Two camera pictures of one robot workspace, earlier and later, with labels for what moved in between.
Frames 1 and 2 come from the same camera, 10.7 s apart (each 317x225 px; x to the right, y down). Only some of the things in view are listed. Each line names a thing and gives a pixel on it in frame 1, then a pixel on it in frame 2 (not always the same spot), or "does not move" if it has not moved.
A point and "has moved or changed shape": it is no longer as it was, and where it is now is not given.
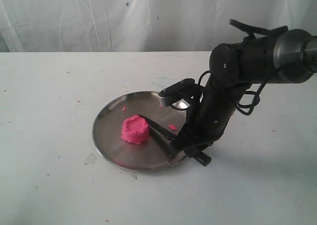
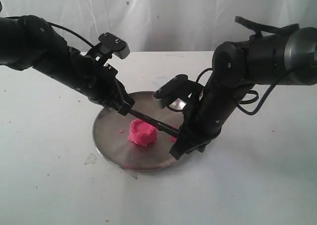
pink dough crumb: [172, 127] to [173, 139]
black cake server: [159, 129] to [157, 123]
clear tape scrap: [91, 159] does not move
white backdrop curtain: [102, 19] does not move
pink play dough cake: [135, 130] has moved or changed shape
